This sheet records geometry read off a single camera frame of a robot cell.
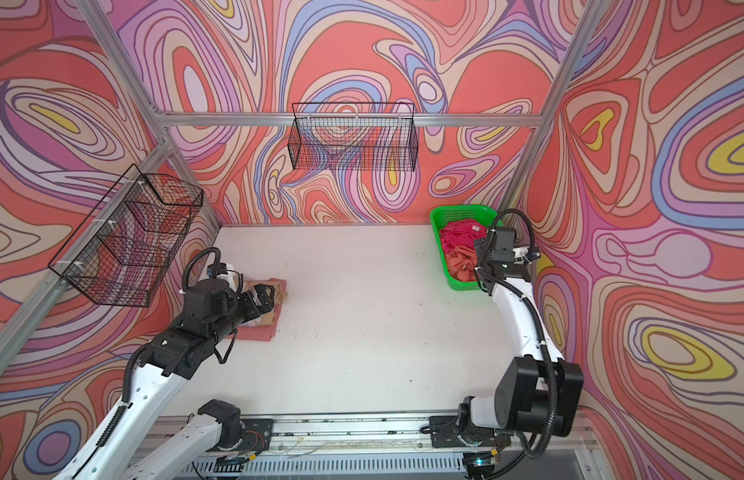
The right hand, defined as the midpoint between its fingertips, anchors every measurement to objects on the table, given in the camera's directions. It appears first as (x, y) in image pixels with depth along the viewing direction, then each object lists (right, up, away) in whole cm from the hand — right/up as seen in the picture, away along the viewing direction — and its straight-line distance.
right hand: (486, 256), depth 84 cm
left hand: (-59, -9, -11) cm, 61 cm away
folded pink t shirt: (-67, -24, +6) cm, 71 cm away
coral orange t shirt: (-3, -3, +12) cm, 13 cm away
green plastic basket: (-5, +16, +31) cm, 35 cm away
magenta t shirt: (-1, +8, +21) cm, 22 cm away
